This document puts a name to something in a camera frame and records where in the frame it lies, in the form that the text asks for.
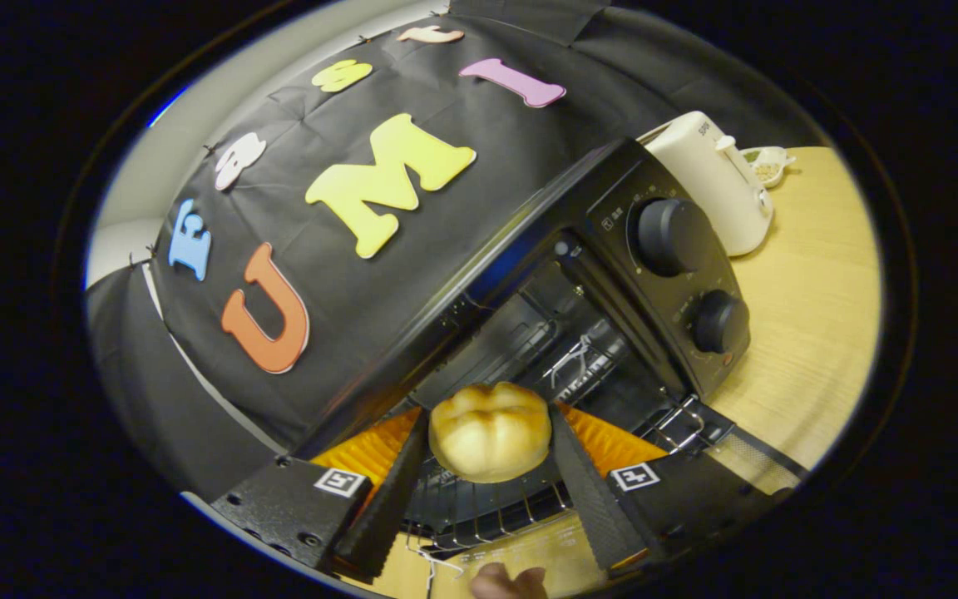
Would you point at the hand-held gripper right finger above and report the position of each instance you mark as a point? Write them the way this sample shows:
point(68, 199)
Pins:
point(591, 499)

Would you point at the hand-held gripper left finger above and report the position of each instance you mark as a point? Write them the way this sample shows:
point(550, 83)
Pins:
point(387, 507)

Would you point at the golden bread roll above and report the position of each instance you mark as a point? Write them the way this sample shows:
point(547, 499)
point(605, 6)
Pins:
point(489, 433)

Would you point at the black toaster oven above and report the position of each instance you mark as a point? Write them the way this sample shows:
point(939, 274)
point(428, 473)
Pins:
point(654, 191)

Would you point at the white toaster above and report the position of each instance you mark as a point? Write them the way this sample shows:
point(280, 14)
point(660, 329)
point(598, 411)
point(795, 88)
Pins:
point(712, 183)

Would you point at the white divided snack dish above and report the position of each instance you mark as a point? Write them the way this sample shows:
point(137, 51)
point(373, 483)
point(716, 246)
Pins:
point(768, 165)

